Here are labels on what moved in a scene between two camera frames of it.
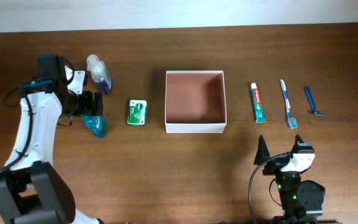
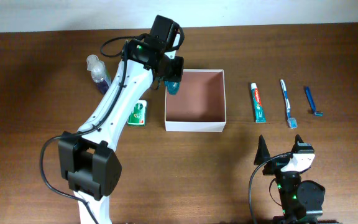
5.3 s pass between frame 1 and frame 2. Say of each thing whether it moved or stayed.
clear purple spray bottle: stayed
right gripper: stayed
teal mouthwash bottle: moved
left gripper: moved
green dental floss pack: stayed
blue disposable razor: stayed
